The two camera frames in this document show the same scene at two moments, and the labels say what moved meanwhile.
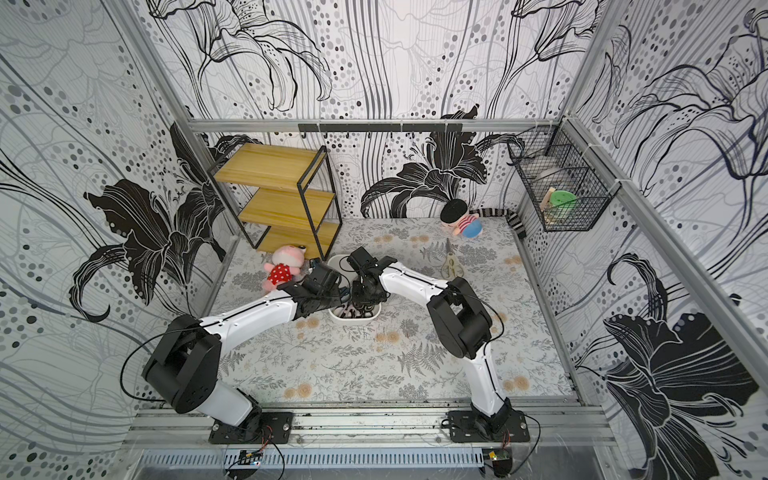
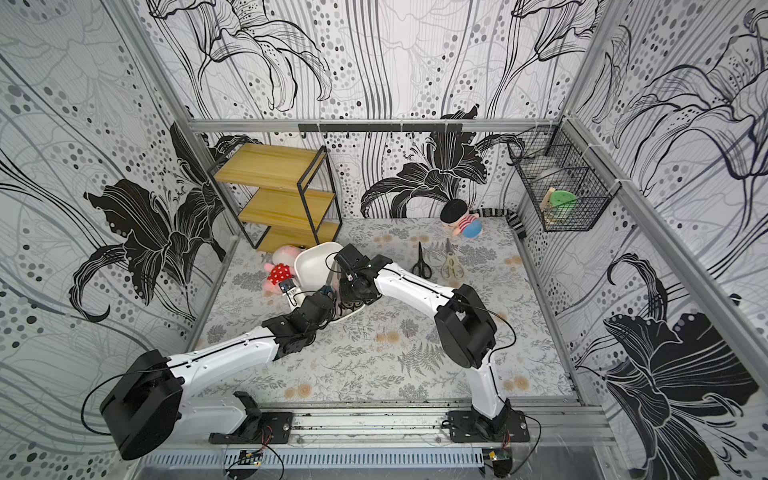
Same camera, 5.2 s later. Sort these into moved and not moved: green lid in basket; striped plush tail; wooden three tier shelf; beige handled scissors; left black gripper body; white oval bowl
Moved: white oval bowl; left black gripper body
Not moved: wooden three tier shelf; green lid in basket; beige handled scissors; striped plush tail
